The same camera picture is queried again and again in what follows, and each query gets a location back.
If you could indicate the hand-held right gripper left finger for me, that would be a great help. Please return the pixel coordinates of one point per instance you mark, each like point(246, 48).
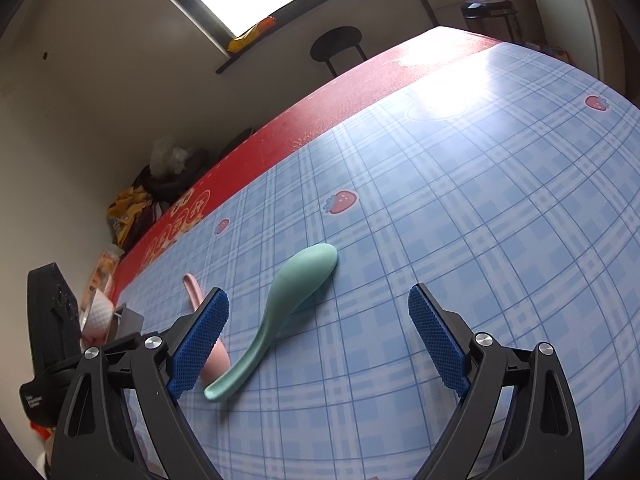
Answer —
point(200, 345)

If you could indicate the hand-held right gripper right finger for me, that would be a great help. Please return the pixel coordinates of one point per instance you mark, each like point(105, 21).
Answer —
point(437, 345)

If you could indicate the pink spoon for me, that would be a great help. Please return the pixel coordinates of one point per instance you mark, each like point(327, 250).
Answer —
point(215, 360)

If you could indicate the stainless steel utensil tray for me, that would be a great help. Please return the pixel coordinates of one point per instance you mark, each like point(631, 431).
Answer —
point(131, 321)

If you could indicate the green spoon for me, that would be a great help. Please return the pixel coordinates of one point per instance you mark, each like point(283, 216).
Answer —
point(305, 270)

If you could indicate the white dimpled bowl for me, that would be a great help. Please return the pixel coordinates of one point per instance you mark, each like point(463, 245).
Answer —
point(100, 315)

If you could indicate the pastel tissue packet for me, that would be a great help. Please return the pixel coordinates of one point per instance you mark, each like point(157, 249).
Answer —
point(106, 265)

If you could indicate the yellow printed cloth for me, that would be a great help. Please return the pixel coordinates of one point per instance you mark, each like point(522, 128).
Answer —
point(127, 210)

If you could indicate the dark maroon cloth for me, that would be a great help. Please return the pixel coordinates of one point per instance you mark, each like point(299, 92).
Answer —
point(150, 185)

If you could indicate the blue plaid table mat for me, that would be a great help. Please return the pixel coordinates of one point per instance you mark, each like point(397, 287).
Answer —
point(450, 185)

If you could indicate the white plastic bag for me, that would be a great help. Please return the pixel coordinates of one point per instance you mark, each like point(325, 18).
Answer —
point(170, 157)

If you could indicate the yellow packet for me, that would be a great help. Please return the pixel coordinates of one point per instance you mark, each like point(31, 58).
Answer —
point(250, 35)

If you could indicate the cardboard box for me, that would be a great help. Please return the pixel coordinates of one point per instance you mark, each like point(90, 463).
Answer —
point(550, 50)

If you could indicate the black round stool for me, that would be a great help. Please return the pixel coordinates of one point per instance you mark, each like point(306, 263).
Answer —
point(336, 40)

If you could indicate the black pressure cooker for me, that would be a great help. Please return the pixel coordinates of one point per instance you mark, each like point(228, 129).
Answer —
point(487, 7)

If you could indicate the white refrigerator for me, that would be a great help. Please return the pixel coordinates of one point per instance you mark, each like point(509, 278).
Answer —
point(590, 20)

